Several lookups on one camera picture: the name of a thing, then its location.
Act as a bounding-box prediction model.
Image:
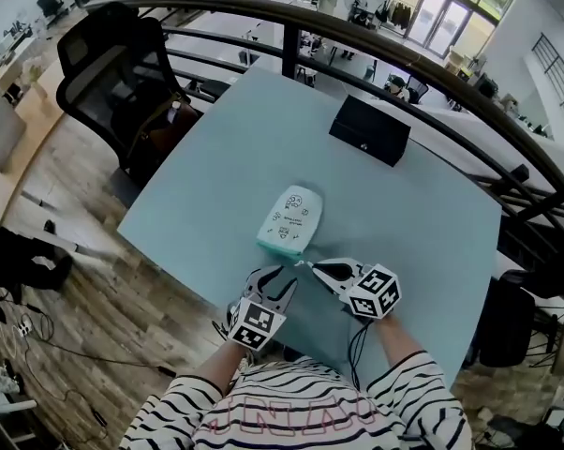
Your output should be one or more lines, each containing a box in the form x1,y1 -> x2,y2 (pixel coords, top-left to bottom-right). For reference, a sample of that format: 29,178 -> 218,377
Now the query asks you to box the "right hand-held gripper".
310,257 -> 402,322

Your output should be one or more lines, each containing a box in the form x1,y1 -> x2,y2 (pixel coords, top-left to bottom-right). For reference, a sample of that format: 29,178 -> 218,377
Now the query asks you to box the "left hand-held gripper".
225,265 -> 299,352

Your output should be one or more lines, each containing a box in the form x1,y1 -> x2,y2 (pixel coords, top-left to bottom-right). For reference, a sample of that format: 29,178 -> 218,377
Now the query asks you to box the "white printed pouch teal base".
256,184 -> 324,269

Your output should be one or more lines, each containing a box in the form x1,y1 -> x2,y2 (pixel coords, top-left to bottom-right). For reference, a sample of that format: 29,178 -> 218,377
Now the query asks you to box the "person's left forearm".
192,339 -> 249,398

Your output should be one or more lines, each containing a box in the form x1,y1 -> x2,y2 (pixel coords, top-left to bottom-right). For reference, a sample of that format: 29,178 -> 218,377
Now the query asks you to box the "person's right forearm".
373,315 -> 426,370

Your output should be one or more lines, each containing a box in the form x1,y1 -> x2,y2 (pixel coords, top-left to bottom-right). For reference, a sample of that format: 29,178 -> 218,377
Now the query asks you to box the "black and white striped shirt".
117,349 -> 474,450

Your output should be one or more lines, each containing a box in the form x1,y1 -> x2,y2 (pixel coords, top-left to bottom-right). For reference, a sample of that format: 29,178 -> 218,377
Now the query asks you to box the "black rectangular box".
328,95 -> 412,168

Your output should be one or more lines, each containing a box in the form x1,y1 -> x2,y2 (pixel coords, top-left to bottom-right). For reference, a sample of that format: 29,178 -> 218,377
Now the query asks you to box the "black padded chair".
477,269 -> 551,369

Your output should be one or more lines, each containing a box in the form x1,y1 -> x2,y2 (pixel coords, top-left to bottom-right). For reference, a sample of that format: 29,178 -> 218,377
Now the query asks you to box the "brown leather bag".
136,95 -> 201,159

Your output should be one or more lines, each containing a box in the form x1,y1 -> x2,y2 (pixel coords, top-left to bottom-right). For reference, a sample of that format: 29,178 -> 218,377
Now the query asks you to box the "black clothing heap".
0,210 -> 75,305

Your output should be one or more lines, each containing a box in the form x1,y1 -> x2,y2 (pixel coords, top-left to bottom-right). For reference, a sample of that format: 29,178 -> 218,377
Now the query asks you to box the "dark curved metal railing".
82,0 -> 564,271

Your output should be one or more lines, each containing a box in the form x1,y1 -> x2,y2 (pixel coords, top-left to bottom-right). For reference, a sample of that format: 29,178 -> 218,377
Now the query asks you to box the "rack of dark clothes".
383,0 -> 415,33

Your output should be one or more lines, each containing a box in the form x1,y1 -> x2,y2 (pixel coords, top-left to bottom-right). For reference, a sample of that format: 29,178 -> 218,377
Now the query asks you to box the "black standing fan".
343,0 -> 370,23

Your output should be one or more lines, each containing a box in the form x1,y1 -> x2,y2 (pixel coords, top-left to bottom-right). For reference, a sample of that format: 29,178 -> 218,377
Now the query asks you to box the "black mesh office chair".
55,2 -> 204,188

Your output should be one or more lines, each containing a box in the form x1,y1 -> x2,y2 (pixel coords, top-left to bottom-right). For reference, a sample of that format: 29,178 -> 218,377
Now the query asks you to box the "glass entrance door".
410,0 -> 475,58

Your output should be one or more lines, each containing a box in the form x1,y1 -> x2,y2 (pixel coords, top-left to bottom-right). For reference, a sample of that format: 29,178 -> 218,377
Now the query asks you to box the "light wooden counter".
0,35 -> 70,224

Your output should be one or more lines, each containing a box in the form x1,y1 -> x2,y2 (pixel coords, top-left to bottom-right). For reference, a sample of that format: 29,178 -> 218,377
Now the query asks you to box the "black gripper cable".
347,319 -> 378,391

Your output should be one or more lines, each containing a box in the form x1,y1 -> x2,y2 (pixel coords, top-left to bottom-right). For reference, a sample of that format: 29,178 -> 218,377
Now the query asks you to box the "black floor cable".
0,292 -> 178,433

